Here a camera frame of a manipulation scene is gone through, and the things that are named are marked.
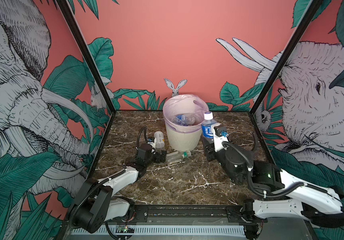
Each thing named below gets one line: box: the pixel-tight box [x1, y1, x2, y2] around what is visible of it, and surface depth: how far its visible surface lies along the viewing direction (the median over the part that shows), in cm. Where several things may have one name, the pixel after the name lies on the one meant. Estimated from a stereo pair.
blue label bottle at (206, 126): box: [201, 111, 218, 139], surface depth 53 cm
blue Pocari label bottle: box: [172, 114, 186, 126], surface depth 95 cm
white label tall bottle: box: [154, 130, 165, 152], surface depth 99 cm
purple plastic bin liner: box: [163, 94, 210, 134], surface depth 92 cm
